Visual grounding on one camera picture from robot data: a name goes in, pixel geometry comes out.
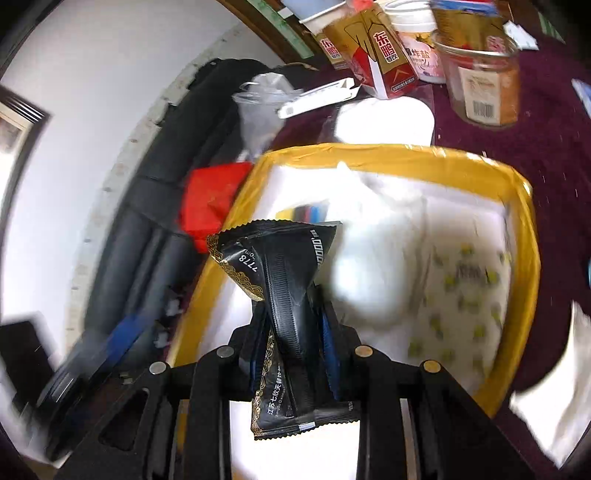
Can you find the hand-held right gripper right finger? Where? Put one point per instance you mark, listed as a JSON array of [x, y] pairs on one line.
[[331, 350]]

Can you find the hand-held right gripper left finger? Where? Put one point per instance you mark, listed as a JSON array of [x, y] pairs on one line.
[[240, 341]]

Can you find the black foil packet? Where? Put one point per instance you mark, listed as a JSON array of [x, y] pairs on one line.
[[286, 286]]

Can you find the yellow cardboard box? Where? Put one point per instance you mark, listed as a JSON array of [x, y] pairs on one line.
[[392, 152]]

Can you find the white fluffy soft bundle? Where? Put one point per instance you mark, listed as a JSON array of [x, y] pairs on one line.
[[369, 258]]

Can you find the white soft pack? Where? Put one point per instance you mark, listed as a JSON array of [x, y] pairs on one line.
[[383, 122]]

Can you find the white dotted diaper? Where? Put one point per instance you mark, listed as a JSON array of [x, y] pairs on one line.
[[461, 300]]

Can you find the red plastic bag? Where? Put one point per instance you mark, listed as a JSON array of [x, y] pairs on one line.
[[207, 203]]

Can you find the clear plastic bag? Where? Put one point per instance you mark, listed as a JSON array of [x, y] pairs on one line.
[[258, 120]]

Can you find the white cloth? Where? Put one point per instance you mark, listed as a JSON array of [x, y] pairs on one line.
[[554, 383]]

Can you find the white plastic clip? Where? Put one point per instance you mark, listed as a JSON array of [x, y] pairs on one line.
[[318, 99]]

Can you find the glass jar with red lid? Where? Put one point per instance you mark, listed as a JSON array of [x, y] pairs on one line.
[[480, 87]]

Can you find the large red drink carton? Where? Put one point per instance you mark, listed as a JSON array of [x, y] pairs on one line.
[[383, 50]]

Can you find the small red drink carton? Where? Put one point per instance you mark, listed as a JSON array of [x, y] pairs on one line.
[[334, 46]]

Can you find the dark framed picture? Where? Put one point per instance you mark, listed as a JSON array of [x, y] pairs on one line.
[[18, 124]]

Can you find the white plastic tub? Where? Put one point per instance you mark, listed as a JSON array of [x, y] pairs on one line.
[[422, 41]]

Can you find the wooden glass partition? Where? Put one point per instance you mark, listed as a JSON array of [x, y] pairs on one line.
[[258, 18]]

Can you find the blue white paper cup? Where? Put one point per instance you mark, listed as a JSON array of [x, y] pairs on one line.
[[309, 9]]

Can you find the blue white tissue pack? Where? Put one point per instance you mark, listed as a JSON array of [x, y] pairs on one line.
[[582, 94]]

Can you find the white paper slips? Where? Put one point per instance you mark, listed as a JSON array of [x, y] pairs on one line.
[[521, 37]]

